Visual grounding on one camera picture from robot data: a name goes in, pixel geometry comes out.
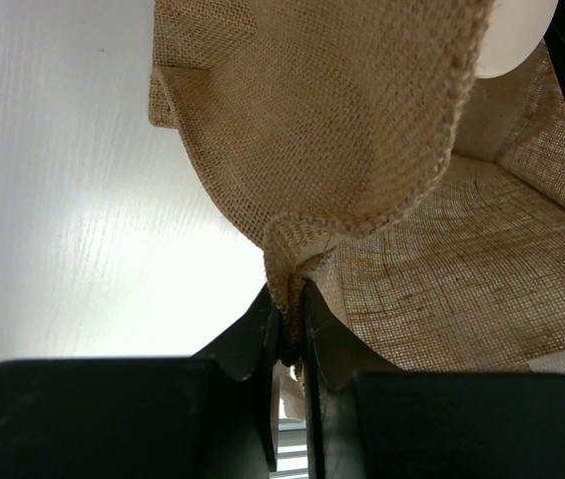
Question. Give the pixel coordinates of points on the olive bottle beige cap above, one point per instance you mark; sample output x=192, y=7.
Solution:
x=515, y=29

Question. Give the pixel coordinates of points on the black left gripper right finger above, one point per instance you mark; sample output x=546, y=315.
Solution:
x=367, y=418

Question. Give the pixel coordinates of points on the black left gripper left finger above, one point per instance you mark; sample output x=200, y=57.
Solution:
x=211, y=415

